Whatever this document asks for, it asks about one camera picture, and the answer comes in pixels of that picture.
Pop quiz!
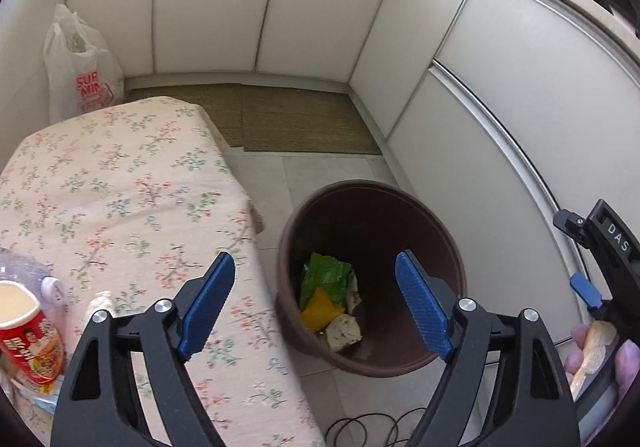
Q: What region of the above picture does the black cable on floor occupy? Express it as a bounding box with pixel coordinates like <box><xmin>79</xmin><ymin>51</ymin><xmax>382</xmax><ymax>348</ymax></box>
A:
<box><xmin>324</xmin><ymin>407</ymin><xmax>429</xmax><ymax>447</ymax></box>

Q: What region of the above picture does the floral tablecloth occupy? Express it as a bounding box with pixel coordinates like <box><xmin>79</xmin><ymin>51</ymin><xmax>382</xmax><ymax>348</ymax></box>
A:
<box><xmin>1</xmin><ymin>97</ymin><xmax>323</xmax><ymax>446</ymax></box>

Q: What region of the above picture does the brown trash bin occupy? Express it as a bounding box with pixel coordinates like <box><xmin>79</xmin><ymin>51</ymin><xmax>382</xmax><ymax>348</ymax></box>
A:
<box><xmin>276</xmin><ymin>179</ymin><xmax>466</xmax><ymax>378</ymax></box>

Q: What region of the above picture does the white plastic shopping bag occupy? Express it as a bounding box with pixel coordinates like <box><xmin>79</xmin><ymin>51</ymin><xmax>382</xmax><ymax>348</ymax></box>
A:
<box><xmin>42</xmin><ymin>4</ymin><xmax>125</xmax><ymax>124</ymax></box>

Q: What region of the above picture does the red instant noodle cup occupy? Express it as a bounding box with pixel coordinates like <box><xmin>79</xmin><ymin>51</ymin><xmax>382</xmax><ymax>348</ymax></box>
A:
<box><xmin>0</xmin><ymin>280</ymin><xmax>65</xmax><ymax>385</ymax></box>

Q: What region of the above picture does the green wrapper in bin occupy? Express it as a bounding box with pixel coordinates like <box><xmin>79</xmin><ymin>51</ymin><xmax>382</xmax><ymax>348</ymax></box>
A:
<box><xmin>299</xmin><ymin>252</ymin><xmax>352</xmax><ymax>309</ymax></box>

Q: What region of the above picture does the clear plastic bottle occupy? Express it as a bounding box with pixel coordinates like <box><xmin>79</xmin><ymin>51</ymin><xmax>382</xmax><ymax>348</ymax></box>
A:
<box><xmin>0</xmin><ymin>249</ymin><xmax>66</xmax><ymax>311</ymax></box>

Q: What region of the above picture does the brown floor mat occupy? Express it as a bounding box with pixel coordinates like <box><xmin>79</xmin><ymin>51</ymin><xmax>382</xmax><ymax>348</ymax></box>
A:
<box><xmin>127</xmin><ymin>84</ymin><xmax>381</xmax><ymax>155</ymax></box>

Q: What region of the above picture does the purple gloved hand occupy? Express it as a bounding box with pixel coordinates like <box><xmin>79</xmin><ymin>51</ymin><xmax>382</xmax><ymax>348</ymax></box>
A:
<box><xmin>565</xmin><ymin>321</ymin><xmax>639</xmax><ymax>407</ymax></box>

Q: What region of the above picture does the white tissue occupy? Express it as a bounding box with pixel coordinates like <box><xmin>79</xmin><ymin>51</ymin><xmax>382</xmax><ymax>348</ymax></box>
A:
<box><xmin>84</xmin><ymin>290</ymin><xmax>117</xmax><ymax>325</ymax></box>

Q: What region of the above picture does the yellow snack wrapper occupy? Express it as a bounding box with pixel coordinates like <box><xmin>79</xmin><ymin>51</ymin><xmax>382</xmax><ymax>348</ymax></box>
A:
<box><xmin>300</xmin><ymin>287</ymin><xmax>345</xmax><ymax>333</ymax></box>

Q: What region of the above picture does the white paper scrap in bin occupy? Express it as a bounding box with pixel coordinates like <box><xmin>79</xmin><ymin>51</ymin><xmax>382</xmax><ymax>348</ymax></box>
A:
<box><xmin>324</xmin><ymin>314</ymin><xmax>362</xmax><ymax>353</ymax></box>

